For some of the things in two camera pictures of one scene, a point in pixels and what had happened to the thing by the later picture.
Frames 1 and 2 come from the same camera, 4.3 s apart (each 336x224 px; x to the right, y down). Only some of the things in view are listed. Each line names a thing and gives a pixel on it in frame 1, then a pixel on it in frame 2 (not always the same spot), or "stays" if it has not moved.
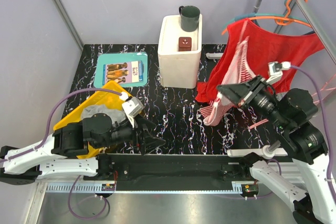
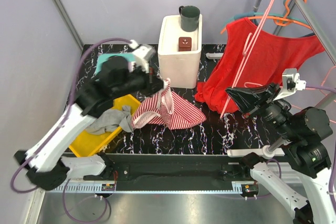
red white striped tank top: (240, 70) to (164, 106)
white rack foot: (265, 152) stays
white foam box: (179, 68) stays
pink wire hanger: (243, 30) to (245, 53)
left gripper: (148, 144) to (155, 83)
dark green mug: (189, 18) stays
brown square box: (185, 43) stays
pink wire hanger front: (322, 96) to (322, 89)
